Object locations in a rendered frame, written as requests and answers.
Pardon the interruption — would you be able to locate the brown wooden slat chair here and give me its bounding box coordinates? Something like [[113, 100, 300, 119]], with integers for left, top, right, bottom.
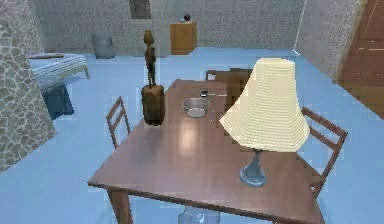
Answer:
[[105, 96, 132, 150], [297, 106, 349, 199], [205, 68, 254, 112]]

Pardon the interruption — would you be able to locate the silver metal bowl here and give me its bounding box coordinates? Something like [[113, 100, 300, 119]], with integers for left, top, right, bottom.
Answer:
[[181, 97, 211, 119]]

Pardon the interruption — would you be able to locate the brown wooden figure statue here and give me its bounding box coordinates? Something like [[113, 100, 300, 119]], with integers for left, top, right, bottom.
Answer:
[[140, 28, 166, 127]]

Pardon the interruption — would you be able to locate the brown wooden dining table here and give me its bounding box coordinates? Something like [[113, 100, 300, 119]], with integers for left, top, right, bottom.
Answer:
[[87, 78, 326, 224]]

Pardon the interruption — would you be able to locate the cream shade table lamp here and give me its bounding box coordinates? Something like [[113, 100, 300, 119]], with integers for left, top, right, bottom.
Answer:
[[218, 57, 311, 188]]

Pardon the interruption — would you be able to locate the orange wooden cabinet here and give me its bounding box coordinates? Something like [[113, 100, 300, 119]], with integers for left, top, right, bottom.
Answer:
[[169, 21, 198, 56]]

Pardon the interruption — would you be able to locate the grey metal bin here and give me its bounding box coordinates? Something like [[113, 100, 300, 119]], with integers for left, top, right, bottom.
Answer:
[[90, 31, 116, 60]]

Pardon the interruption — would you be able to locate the dark blue cloth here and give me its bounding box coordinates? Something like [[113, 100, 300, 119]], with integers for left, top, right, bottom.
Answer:
[[41, 83, 75, 121]]

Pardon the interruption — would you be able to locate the white striped bed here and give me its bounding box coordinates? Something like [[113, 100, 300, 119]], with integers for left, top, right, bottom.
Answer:
[[27, 52, 91, 90]]

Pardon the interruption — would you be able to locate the brown flat object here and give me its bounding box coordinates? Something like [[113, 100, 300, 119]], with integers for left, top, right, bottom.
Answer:
[[28, 53, 65, 60]]

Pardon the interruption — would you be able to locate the brown wooden room door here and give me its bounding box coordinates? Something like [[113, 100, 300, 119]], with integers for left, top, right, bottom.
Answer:
[[336, 0, 384, 120]]

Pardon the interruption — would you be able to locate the dark framed wall picture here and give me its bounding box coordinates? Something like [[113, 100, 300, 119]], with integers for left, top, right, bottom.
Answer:
[[129, 0, 152, 20]]

